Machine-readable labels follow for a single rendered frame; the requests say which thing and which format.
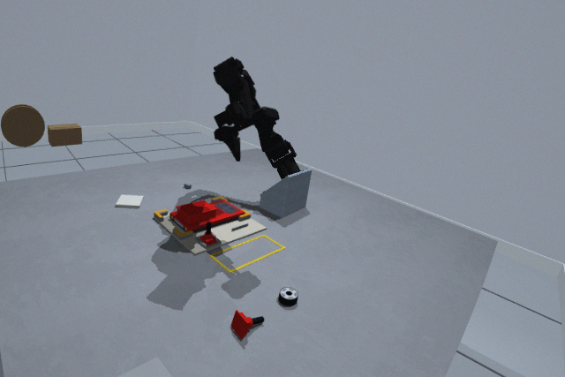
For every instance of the black toy wheel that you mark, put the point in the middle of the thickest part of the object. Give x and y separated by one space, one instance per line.
288 296

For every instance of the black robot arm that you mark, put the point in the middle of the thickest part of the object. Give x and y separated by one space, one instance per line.
228 76

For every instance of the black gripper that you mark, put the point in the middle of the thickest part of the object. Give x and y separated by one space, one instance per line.
263 119

